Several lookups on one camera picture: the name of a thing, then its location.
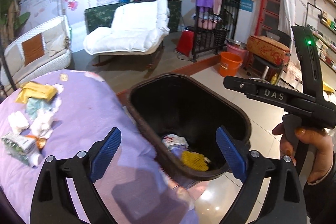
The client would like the pink plastic bucket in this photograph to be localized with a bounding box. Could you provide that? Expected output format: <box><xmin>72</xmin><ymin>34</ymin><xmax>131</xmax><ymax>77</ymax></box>
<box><xmin>227</xmin><ymin>39</ymin><xmax>248</xmax><ymax>60</ymax></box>

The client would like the white cushioned rocking chair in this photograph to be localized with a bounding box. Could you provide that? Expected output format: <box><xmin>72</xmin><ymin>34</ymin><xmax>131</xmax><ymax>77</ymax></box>
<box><xmin>83</xmin><ymin>0</ymin><xmax>170</xmax><ymax>55</ymax></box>

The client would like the chrome swivel stool base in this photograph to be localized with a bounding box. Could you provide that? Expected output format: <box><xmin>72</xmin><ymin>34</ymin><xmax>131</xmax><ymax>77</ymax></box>
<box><xmin>245</xmin><ymin>54</ymin><xmax>282</xmax><ymax>83</ymax></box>

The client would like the brown square cushion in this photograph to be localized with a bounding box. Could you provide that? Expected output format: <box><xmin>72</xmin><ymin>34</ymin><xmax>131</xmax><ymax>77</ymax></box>
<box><xmin>22</xmin><ymin>33</ymin><xmax>45</xmax><ymax>67</ymax></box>

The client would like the right hand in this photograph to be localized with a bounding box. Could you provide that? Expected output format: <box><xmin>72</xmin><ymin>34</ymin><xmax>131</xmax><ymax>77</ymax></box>
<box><xmin>272</xmin><ymin>123</ymin><xmax>334</xmax><ymax>186</ymax></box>

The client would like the yellow foam fruit net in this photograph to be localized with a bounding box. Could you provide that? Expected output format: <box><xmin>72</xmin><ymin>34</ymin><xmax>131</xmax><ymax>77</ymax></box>
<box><xmin>181</xmin><ymin>151</ymin><xmax>209</xmax><ymax>172</ymax></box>

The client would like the light blue tissue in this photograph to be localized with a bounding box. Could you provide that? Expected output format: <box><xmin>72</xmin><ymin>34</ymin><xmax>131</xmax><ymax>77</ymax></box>
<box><xmin>26</xmin><ymin>97</ymin><xmax>52</xmax><ymax>120</ymax></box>

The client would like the red box on floor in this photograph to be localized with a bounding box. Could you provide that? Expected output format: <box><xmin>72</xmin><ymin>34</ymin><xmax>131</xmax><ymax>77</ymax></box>
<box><xmin>176</xmin><ymin>30</ymin><xmax>194</xmax><ymax>57</ymax></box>

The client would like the orange plastic bucket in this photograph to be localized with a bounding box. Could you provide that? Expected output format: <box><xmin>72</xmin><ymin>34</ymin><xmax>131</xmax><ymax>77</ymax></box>
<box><xmin>219</xmin><ymin>52</ymin><xmax>243</xmax><ymax>77</ymax></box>

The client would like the yellow plastic wrapper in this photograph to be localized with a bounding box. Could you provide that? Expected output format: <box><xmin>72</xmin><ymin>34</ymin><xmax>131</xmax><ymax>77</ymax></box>
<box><xmin>15</xmin><ymin>81</ymin><xmax>58</xmax><ymax>104</ymax></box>

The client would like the small white tissue pack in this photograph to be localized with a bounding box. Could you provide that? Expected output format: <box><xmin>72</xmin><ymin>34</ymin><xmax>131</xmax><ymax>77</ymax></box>
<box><xmin>7</xmin><ymin>111</ymin><xmax>30</xmax><ymax>135</ymax></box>

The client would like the purple floral bed quilt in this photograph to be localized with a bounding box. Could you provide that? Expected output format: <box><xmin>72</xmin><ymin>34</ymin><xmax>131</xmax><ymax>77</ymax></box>
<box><xmin>1</xmin><ymin>69</ymin><xmax>199</xmax><ymax>223</ymax></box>

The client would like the black metal towel rack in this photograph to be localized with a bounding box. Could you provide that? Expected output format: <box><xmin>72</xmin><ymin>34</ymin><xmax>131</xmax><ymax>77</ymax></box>
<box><xmin>191</xmin><ymin>0</ymin><xmax>240</xmax><ymax>63</ymax></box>

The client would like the purple plastic snack bag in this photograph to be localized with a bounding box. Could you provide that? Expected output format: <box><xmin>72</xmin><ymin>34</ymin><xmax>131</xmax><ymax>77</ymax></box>
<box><xmin>162</xmin><ymin>134</ymin><xmax>189</xmax><ymax>159</ymax></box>

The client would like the dark brown trash bin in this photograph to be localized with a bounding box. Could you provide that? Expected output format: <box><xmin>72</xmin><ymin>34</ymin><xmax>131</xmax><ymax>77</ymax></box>
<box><xmin>126</xmin><ymin>73</ymin><xmax>252</xmax><ymax>188</ymax></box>

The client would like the white wicker swing sofa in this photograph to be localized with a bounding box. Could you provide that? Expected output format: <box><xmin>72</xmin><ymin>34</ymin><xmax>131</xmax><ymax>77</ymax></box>
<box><xmin>4</xmin><ymin>15</ymin><xmax>71</xmax><ymax>86</ymax></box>

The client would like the white tissue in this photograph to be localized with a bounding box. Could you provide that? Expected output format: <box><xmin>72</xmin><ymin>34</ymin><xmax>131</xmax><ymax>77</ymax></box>
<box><xmin>30</xmin><ymin>96</ymin><xmax>62</xmax><ymax>139</ymax></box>

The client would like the orange patterned stool cushion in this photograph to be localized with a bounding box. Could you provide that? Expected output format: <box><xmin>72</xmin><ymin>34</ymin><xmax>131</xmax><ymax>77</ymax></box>
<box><xmin>246</xmin><ymin>35</ymin><xmax>290</xmax><ymax>65</ymax></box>

